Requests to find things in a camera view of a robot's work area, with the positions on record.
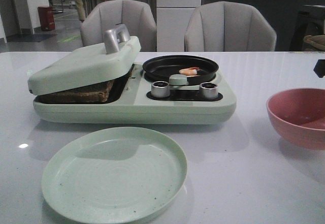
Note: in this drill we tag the beige basket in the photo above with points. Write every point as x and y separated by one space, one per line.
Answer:
315 42

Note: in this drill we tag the grey counter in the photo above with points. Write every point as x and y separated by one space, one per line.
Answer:
291 19

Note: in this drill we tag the white cabinet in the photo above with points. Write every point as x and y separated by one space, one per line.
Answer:
172 17

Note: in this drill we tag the white bread slice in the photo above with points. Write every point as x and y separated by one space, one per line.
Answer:
86 94
131 70

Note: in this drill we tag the left silver control knob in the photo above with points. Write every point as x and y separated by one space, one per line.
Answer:
160 89

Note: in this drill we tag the black round frying pan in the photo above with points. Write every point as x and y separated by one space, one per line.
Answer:
162 67

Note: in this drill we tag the orange cooked shrimp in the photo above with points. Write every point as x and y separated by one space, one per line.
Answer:
189 72

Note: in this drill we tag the left beige upholstered chair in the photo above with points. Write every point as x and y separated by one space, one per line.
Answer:
136 15

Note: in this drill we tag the beige upholstered chair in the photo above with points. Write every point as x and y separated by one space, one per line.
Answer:
229 27
136 15

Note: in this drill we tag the pink bowl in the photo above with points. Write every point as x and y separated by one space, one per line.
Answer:
297 115

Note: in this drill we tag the red bin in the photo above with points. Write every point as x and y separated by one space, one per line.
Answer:
46 18

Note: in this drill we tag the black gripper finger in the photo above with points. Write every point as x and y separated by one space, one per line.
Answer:
319 68

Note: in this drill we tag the mint green breakfast maker base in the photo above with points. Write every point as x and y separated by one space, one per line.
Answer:
134 107

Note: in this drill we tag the silver control knob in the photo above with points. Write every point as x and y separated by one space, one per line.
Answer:
208 90
160 89

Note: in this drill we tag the right silver control knob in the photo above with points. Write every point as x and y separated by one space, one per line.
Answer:
208 90

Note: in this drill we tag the right beige upholstered chair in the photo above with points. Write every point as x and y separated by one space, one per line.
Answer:
229 27

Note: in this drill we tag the mint green sandwich maker lid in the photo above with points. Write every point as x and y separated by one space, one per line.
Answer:
89 65

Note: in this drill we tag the mint green round plate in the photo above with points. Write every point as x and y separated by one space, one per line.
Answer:
116 175

